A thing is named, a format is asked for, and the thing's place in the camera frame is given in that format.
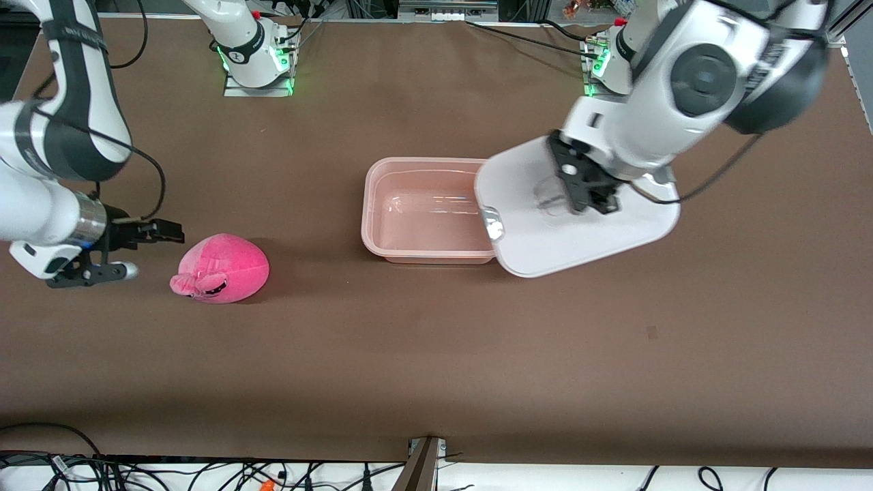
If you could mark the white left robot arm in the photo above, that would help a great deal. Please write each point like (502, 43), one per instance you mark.
(648, 136)

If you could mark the pink plush toy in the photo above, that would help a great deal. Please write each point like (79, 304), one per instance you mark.
(228, 262)

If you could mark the white lid with grey clips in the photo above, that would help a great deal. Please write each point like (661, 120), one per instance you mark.
(580, 239)

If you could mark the pink translucent plastic box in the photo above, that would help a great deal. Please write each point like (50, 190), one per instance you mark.
(423, 204)

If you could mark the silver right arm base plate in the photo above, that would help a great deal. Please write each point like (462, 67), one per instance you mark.
(259, 91)

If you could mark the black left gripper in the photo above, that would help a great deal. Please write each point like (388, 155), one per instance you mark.
(592, 185)

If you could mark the aluminium profile with bracket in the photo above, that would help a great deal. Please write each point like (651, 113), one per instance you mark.
(419, 470)

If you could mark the copper coloured clutter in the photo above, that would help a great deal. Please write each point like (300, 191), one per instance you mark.
(580, 8)

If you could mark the silver table corner bracket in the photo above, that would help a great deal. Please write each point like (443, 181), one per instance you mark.
(840, 37)

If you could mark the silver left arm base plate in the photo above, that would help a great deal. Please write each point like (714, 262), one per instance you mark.
(592, 91)

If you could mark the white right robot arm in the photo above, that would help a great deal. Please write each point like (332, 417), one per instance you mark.
(27, 211)

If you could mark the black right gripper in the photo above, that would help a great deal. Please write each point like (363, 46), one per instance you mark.
(123, 234)

